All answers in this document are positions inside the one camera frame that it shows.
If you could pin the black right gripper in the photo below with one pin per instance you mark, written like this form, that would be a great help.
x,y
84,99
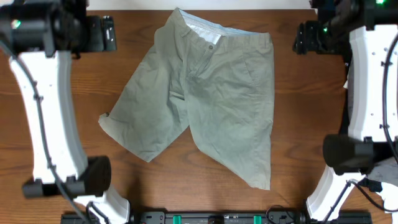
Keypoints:
x,y
308,42

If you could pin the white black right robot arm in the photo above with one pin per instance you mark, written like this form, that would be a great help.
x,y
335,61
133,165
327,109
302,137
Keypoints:
x,y
363,155

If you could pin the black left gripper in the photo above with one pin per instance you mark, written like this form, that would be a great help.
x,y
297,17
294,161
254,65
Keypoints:
x,y
108,33

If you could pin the khaki green shorts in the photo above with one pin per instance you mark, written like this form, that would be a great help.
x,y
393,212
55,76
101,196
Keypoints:
x,y
216,81

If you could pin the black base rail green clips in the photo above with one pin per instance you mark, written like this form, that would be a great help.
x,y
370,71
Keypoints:
x,y
217,217

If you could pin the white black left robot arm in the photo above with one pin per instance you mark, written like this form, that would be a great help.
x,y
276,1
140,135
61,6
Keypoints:
x,y
42,38

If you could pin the black garment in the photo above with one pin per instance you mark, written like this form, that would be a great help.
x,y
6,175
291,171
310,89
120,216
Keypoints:
x,y
345,93

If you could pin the grey garment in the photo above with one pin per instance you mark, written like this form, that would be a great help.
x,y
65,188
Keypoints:
x,y
385,171

